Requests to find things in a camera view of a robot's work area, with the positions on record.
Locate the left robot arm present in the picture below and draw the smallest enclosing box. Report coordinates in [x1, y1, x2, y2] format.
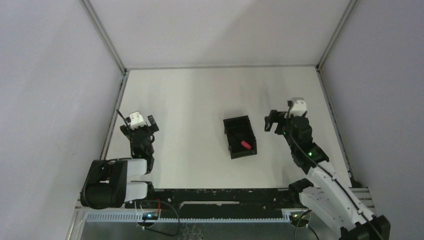
[80, 111, 159, 210]

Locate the left black cable loop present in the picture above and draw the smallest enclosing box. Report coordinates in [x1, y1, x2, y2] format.
[134, 198, 181, 238]

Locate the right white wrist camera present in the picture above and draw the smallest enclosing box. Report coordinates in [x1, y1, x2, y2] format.
[287, 97, 307, 119]

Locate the red-handled screwdriver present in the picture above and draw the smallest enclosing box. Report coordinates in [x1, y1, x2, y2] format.
[234, 134, 252, 150]

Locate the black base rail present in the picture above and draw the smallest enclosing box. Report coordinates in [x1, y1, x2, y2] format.
[124, 188, 305, 220]

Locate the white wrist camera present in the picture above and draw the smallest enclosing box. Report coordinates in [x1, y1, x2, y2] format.
[287, 97, 307, 119]
[128, 111, 147, 130]

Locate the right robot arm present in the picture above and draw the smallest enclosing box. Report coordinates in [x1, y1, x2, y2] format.
[264, 110, 391, 240]

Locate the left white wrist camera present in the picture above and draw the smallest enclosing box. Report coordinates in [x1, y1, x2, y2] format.
[128, 111, 147, 130]

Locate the grey cable duct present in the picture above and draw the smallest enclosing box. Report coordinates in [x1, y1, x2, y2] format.
[85, 211, 292, 223]

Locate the black plastic bin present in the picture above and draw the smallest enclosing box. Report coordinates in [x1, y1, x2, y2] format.
[223, 115, 257, 160]

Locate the right black base cable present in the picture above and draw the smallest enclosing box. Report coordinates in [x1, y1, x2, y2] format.
[291, 210, 321, 240]

